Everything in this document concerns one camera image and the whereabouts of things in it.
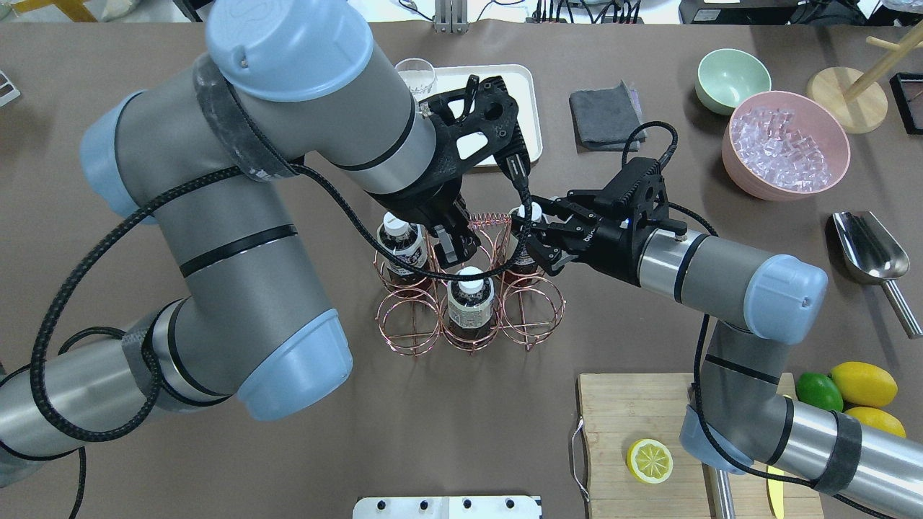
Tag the metal ice scoop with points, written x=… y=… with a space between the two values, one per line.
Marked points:
x=874 y=257

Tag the copper wire bottle basket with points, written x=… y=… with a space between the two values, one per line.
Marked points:
x=521 y=303

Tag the cream rabbit tray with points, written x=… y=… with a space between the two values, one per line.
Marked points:
x=520 y=86

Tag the green bowl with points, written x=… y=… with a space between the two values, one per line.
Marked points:
x=727 y=76

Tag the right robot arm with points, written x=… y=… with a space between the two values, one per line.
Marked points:
x=763 y=305

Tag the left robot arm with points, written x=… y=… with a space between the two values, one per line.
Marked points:
x=198 y=155

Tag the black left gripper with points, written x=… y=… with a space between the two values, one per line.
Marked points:
x=424 y=200

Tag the pink bowl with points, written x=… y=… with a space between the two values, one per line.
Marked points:
x=810 y=118

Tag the green lime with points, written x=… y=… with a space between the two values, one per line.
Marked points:
x=818 y=390

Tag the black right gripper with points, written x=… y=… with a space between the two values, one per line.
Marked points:
x=611 y=249

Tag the lemon half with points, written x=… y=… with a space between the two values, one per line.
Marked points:
x=650 y=461

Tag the grey folded cloth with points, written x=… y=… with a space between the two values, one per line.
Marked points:
x=605 y=118

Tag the steel muddler black tip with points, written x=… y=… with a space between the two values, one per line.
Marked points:
x=722 y=499

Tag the clear ice cubes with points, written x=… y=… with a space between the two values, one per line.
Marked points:
x=776 y=152

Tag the wooden mug tree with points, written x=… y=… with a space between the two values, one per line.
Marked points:
x=854 y=97

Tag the black wire glass rack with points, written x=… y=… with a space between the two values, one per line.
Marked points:
x=907 y=90

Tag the yellow lemon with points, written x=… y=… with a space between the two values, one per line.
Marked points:
x=864 y=384
x=878 y=418

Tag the aluminium frame post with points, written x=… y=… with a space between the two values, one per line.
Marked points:
x=451 y=17

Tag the tea bottle white cap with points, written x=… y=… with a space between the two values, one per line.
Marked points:
x=406 y=241

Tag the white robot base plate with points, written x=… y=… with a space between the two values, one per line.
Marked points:
x=464 y=506

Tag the bamboo cutting board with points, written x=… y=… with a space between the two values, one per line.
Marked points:
x=618 y=409

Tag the clear wine glass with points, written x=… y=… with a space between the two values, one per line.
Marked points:
x=419 y=75

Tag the yellow plastic knife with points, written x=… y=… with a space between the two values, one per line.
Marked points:
x=775 y=493

